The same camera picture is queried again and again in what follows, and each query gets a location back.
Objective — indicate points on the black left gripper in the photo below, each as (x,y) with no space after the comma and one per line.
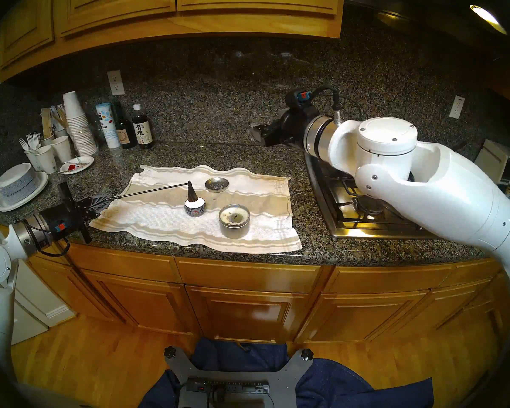
(61,220)

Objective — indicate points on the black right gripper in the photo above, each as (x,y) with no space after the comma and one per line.
(292,126)

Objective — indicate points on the black metal candle snuffer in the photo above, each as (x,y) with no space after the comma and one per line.
(192,194)

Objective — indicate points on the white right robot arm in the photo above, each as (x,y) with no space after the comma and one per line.
(442,190)

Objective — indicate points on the round tin candle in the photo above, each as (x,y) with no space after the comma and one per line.
(234,222)

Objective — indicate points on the small patterned candle cup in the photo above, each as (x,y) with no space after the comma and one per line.
(195,209)

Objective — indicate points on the small white saucer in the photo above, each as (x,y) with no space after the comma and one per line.
(83,161)

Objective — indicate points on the white paper cup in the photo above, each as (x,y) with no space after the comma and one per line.
(62,148)
(46,158)

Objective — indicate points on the small round metal dish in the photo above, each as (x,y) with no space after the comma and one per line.
(216,184)

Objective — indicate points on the paper cup holding forks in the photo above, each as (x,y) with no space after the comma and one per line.
(35,160)

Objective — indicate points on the dark glass bottle beige label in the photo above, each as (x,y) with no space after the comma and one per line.
(125,135)

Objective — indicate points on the paper cup holding wooden sticks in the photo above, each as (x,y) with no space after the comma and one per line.
(47,140)

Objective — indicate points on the white blue salt canister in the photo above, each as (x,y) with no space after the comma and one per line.
(108,126)

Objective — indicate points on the stack of white paper cups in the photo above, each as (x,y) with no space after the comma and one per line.
(80,126)

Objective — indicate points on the white beige striped towel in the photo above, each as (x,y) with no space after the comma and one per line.
(174,233)

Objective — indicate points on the soy sauce bottle white label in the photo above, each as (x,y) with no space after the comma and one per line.
(143,133)

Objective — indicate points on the white plastic fork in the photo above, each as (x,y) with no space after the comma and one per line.
(24,144)
(34,139)

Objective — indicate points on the wooden utensil bundle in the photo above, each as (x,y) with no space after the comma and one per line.
(60,118)

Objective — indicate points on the flat wooden stirrer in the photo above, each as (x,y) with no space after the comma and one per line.
(46,120)

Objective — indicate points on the steel gas stove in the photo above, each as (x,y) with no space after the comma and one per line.
(344,211)

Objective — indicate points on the white panelled door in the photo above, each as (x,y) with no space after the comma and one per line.
(38,309)

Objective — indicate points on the wooden base cabinets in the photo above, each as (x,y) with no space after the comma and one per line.
(246,309)

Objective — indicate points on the dark range hood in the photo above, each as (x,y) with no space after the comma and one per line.
(408,7)

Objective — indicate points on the black power strip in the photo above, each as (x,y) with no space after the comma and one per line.
(227,386)

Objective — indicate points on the range hood lamp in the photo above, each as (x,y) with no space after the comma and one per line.
(486,16)

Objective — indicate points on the dark blue cloth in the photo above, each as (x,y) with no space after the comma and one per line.
(344,386)

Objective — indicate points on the white double wall outlet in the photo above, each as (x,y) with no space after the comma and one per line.
(116,82)

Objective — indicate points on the black base plate knob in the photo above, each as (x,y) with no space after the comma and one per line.
(170,352)
(307,355)

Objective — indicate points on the white narrow wall outlet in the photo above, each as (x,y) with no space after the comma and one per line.
(457,107)

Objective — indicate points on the wooden wall cabinets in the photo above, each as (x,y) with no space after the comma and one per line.
(110,7)

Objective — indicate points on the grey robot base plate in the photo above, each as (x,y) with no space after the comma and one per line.
(289,377)

